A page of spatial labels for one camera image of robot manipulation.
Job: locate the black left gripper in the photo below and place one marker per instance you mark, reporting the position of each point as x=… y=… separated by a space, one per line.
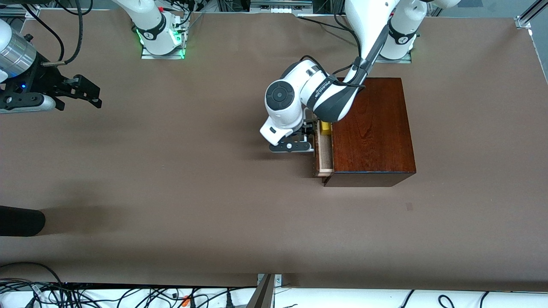
x=309 y=127

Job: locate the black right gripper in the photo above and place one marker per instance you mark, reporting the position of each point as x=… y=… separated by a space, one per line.
x=48 y=79

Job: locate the yellow cube block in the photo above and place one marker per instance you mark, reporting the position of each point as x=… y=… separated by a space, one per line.
x=326 y=129

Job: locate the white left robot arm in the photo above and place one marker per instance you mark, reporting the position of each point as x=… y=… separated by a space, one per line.
x=287 y=111

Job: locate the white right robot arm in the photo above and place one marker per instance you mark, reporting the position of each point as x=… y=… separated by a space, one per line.
x=147 y=17

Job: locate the dark brown wooden cabinet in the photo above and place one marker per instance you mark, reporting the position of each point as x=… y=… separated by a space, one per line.
x=376 y=141

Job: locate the grey power strip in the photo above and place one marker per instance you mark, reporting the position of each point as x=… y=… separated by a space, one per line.
x=278 y=6

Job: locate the black padded cylinder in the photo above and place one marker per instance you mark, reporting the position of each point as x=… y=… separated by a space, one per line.
x=21 y=220

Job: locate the white board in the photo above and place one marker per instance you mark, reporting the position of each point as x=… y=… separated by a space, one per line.
x=342 y=299

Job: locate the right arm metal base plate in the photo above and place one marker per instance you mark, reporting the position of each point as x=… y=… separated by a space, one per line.
x=146 y=56

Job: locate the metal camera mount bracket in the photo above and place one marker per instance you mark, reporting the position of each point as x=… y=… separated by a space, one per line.
x=263 y=295

